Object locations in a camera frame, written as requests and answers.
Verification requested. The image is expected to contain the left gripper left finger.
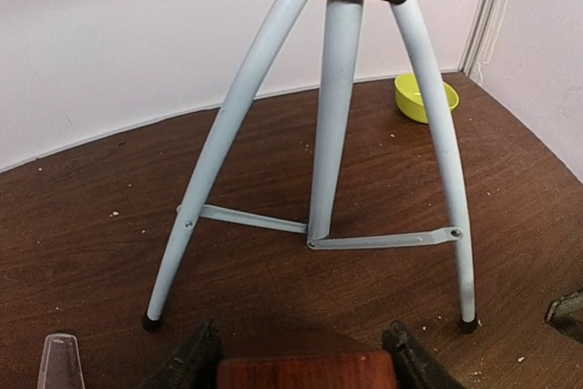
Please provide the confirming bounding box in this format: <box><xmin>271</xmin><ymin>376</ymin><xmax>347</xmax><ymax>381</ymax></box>
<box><xmin>139</xmin><ymin>320</ymin><xmax>223</xmax><ymax>389</ymax></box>

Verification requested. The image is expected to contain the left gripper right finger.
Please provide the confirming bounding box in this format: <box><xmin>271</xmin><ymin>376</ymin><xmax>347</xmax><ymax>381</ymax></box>
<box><xmin>382</xmin><ymin>320</ymin><xmax>465</xmax><ymax>389</ymax></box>

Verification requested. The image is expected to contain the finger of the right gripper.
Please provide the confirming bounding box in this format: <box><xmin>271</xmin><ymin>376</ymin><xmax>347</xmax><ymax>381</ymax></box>
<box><xmin>545</xmin><ymin>289</ymin><xmax>583</xmax><ymax>342</ymax></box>

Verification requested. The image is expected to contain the brown wooden metronome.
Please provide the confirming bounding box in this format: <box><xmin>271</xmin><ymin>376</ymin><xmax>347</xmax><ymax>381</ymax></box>
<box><xmin>216</xmin><ymin>351</ymin><xmax>398</xmax><ymax>388</ymax></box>

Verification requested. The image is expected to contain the clear plastic metronome cover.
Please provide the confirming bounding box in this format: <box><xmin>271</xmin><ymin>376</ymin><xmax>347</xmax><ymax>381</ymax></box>
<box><xmin>36</xmin><ymin>333</ymin><xmax>86</xmax><ymax>389</ymax></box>

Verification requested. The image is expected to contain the white perforated music stand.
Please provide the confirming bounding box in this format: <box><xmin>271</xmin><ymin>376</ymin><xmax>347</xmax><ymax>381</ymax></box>
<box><xmin>142</xmin><ymin>0</ymin><xmax>478</xmax><ymax>333</ymax></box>

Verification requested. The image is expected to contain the green plastic bowl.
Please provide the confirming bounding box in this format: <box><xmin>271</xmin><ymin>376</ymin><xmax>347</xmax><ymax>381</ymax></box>
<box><xmin>394</xmin><ymin>72</ymin><xmax>461</xmax><ymax>125</ymax></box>

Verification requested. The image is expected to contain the right aluminium corner post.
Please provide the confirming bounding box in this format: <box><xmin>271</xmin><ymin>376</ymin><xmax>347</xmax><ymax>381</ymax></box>
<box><xmin>458</xmin><ymin>0</ymin><xmax>510</xmax><ymax>85</ymax></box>

